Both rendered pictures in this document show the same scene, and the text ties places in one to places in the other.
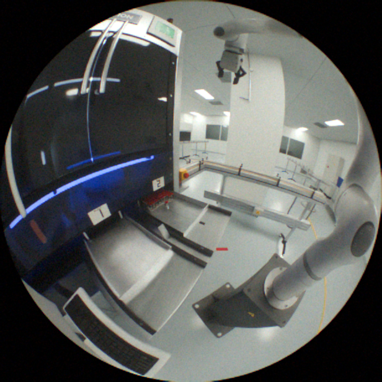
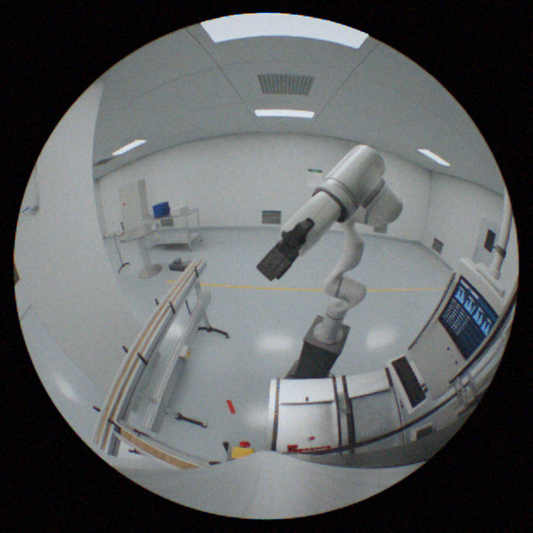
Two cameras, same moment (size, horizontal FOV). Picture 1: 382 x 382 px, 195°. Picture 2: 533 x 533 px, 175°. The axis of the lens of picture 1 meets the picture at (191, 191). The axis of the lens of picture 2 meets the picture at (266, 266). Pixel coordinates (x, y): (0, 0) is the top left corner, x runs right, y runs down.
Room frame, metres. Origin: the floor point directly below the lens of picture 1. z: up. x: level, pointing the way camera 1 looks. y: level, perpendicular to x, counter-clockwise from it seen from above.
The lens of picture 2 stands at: (0.68, 0.09, 1.75)
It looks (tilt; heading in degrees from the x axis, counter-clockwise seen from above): 30 degrees down; 245
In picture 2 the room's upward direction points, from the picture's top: straight up
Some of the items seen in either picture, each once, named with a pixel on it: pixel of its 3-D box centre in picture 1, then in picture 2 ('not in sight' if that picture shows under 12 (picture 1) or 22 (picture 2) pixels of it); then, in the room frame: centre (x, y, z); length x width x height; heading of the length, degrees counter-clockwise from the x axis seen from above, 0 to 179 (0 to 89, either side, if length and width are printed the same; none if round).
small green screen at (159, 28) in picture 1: (164, 30); not in sight; (0.53, 0.18, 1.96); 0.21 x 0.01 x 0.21; 150
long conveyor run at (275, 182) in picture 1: (258, 176); (151, 330); (1.10, -0.77, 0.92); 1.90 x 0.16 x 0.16; 60
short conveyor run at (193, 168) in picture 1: (186, 170); (174, 460); (1.09, 0.06, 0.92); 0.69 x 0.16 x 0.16; 150
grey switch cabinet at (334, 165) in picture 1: (331, 175); (133, 209); (2.77, -6.83, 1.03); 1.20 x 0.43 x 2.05; 150
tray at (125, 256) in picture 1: (120, 246); (376, 420); (0.20, 0.27, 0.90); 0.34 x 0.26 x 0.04; 60
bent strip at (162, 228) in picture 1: (173, 237); (343, 401); (0.28, 0.06, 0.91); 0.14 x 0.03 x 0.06; 59
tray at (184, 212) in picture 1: (172, 207); (308, 433); (0.50, 0.10, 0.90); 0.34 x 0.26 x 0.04; 60
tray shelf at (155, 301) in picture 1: (160, 235); (342, 417); (0.31, 0.13, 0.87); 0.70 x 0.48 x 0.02; 150
